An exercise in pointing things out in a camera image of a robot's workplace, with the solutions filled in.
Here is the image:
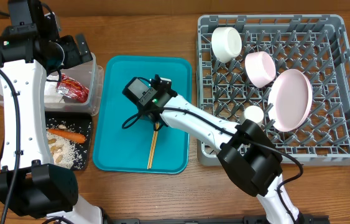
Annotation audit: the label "large white plate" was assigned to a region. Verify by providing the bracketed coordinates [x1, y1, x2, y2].
[268, 69, 313, 132]

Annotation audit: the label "small pink bowl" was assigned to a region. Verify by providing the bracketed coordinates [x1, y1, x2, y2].
[245, 51, 276, 88]

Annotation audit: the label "teal serving tray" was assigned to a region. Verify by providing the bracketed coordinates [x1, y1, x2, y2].
[93, 55, 192, 174]

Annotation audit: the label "peanuts and rice scraps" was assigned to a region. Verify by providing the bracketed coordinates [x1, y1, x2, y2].
[46, 114, 93, 170]

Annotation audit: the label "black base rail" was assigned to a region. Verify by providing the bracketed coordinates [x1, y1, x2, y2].
[109, 215, 331, 224]

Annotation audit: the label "white napkin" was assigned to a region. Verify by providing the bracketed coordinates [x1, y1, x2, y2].
[44, 82, 64, 103]

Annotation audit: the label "red snack wrapper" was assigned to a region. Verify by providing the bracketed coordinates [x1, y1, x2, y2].
[56, 73, 89, 103]

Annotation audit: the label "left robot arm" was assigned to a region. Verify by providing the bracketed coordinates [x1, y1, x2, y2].
[0, 23, 109, 223]

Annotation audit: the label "orange carrot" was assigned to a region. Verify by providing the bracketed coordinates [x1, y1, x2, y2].
[47, 129, 86, 144]

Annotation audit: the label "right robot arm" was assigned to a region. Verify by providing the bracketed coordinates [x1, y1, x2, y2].
[137, 85, 304, 223]

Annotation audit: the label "black plastic tray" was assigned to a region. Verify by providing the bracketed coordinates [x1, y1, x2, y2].
[0, 111, 94, 171]

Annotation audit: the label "white cup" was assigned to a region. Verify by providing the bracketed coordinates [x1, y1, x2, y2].
[240, 106, 264, 126]

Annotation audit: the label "grey plastic dish rack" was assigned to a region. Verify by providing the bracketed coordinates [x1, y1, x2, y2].
[196, 14, 350, 166]

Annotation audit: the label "clear plastic bin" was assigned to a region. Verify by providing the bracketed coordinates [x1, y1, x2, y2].
[0, 53, 104, 116]

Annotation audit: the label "white bowl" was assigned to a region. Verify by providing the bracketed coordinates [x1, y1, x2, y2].
[211, 27, 242, 63]

